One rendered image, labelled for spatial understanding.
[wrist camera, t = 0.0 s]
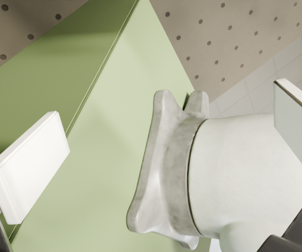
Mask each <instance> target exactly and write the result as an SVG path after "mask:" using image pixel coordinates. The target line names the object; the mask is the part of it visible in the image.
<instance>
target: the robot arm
mask: <svg viewBox="0 0 302 252"><path fill-rule="evenodd" d="M69 152H70V148H69V145H68V142H67V139H66V135H65V132H64V129H63V126H62V122H61V119H60V116H59V113H58V112H56V111H49V112H47V113H46V114H45V115H44V116H43V117H42V118H41V119H39V120H38V121H37V122H36V123H35V124H34V125H33V126H32V127H31V128H29V129H28V130H27V131H26V132H25V133H24V134H23V135H22V136H21V137H19V138H18V139H17V140H16V141H15V142H14V143H13V144H12V145H10V146H9V147H8V148H7V149H6V150H5V151H4V152H3V153H2V154H0V213H1V212H2V213H3V215H4V217H5V220H6V222H7V223H8V225H14V224H21V222H22V221H23V219H24V218H25V217H26V215H27V214H28V212H29V211H30V209H31V208H32V206H33V205H34V203H35V202H36V201H37V199H38V198H39V196H40V195H41V193H42V192H43V190H44V189H45V187H46V186H47V185H48V183H49V182H50V180H51V179H52V177H53V176H54V174H55V173H56V171H57V170H58V169H59V167H60V166H61V164H62V163H63V161H64V160H65V158H66V157H67V155H68V154H69ZM126 225H127V228H128V230H129V231H130V232H133V233H139V234H144V233H148V232H152V233H155V234H158V235H161V236H164V237H167V238H170V239H173V240H176V241H178V242H180V243H181V245H182V246H183V247H184V248H185V249H190V250H194V249H195V248H196V247H197V245H198V241H199V237H207V238H212V239H217V240H219V245H220V249H221V251H222V252H302V91H301V90H300V89H299V88H297V87H296V86H295V85H293V84H292V83H291V82H289V81H288V80H287V79H285V78H280V79H275V81H273V112H272V113H254V114H243V115H236V116H229V117H222V118H210V119H209V99H208V95H207V93H206V92H203V91H202V90H195V91H193V92H192V93H191V94H190V97H189V99H188V102H187V104H186V107H185V109H184V111H183V110H182V109H181V108H180V106H179V105H178V103H177V101H176V99H175V98H174V96H173V94H172V92H171V91H169V90H167V89H164V90H158V91H156V92H155V94H154V98H153V113H152V120H151V124H150V128H149V133H148V137H147V142H146V146H145V150H144V155H143V159H142V164H141V168H140V173H139V177H138V181H137V186H136V190H135V193H134V196H133V199H132V201H131V204H130V206H129V208H128V211H127V215H126ZM0 252H14V251H13V249H12V246H11V244H10V241H9V239H8V236H7V234H6V231H5V229H4V226H3V224H2V222H1V219H0Z"/></svg>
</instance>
